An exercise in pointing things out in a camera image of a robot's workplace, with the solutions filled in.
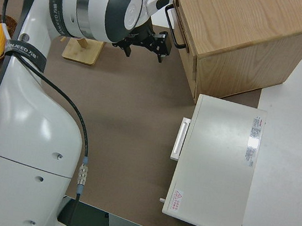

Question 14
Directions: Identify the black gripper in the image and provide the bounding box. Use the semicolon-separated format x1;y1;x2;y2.
110;20;175;65

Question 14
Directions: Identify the black metal drawer handle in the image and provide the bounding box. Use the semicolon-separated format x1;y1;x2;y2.
160;2;192;50

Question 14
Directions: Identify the wooden drawer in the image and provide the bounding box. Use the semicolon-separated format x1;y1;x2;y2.
165;0;204;57

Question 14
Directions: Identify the wooden mug rack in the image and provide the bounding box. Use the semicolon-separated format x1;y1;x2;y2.
57;33;107;68

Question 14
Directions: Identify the brown table mat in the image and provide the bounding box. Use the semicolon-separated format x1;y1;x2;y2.
0;0;272;226

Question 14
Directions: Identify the light wooden cabinet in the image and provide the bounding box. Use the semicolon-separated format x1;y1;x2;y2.
154;0;302;117

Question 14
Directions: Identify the white toaster oven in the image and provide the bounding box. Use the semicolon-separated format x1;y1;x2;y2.
155;90;269;226

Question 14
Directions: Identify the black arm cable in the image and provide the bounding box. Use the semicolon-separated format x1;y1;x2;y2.
0;0;111;226

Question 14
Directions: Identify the silver oven door handle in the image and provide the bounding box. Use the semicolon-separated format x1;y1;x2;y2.
169;116;192;163

